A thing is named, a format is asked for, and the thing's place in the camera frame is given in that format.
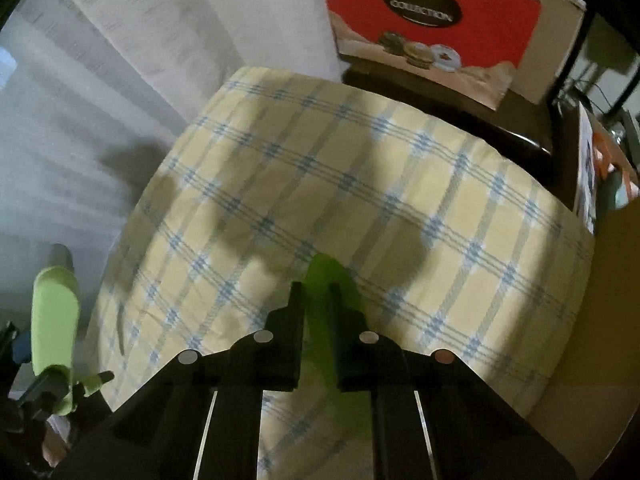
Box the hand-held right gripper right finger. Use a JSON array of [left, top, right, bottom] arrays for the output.
[[327, 285, 576, 480]]

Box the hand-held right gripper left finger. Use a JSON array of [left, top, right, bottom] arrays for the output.
[[52, 282, 304, 480]]

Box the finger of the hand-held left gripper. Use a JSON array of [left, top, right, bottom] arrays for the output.
[[20, 364, 74, 408]]

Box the green tube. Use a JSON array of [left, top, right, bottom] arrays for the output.
[[30, 244, 116, 417]]

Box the light green plastic tool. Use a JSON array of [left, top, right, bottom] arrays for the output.
[[300, 254, 373, 413]]

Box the white printed box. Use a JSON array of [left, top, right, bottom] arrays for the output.
[[570, 100, 602, 234]]

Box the red box black oval label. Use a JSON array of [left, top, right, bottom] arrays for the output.
[[315, 0, 587, 111]]

